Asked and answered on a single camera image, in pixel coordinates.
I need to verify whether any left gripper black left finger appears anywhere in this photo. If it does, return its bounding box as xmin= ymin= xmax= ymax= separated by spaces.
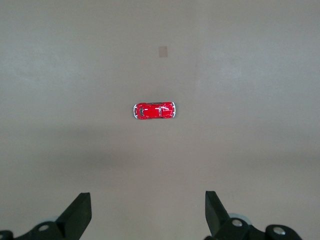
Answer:
xmin=0 ymin=192 xmax=93 ymax=240

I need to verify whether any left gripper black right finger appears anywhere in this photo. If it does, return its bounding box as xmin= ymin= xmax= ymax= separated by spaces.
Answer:
xmin=204 ymin=190 xmax=304 ymax=240

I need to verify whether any red beetle toy car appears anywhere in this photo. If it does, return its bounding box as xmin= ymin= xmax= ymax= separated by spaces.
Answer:
xmin=132 ymin=101 xmax=177 ymax=121

